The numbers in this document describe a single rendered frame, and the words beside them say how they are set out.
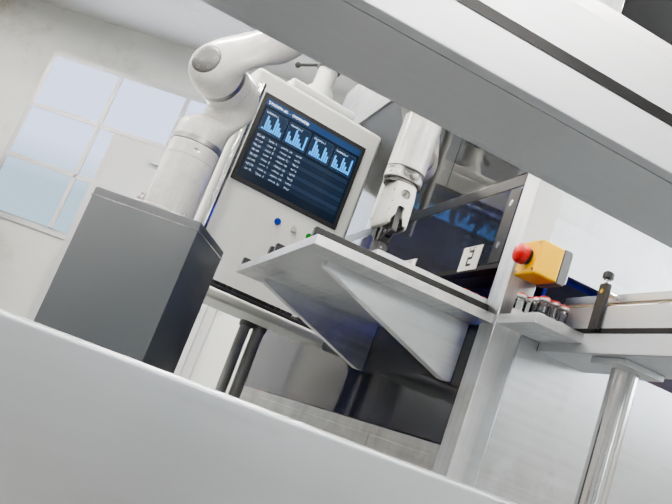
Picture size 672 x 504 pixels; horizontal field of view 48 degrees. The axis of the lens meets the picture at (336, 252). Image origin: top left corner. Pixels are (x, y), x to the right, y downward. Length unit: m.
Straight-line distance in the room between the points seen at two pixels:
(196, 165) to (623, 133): 1.22
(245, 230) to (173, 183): 0.71
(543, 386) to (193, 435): 1.15
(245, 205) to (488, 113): 1.79
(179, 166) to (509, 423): 0.89
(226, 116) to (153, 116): 4.52
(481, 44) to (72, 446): 0.40
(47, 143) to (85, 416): 6.08
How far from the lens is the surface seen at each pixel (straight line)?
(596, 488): 1.41
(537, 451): 1.59
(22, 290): 6.27
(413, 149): 1.58
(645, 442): 1.75
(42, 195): 6.40
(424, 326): 1.56
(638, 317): 1.38
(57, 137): 6.54
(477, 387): 1.51
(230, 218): 2.37
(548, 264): 1.49
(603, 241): 1.69
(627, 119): 0.66
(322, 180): 2.50
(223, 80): 1.76
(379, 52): 0.62
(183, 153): 1.73
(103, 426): 0.51
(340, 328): 2.02
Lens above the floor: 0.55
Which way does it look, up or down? 13 degrees up
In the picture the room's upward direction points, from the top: 21 degrees clockwise
